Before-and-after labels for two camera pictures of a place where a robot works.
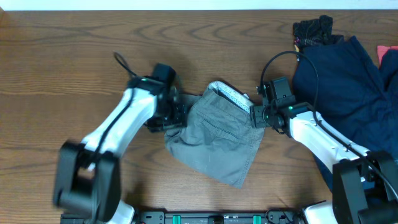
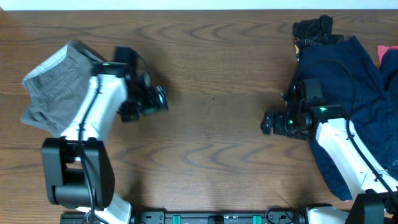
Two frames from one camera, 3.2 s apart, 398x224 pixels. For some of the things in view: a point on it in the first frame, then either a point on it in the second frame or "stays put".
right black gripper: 257,116 to 279,127
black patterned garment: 314,32 stays put
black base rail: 212,216 stays put
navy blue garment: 358,99 stays put
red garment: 382,49 stays put
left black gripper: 178,112 to 137,106
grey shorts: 217,138 to 55,91
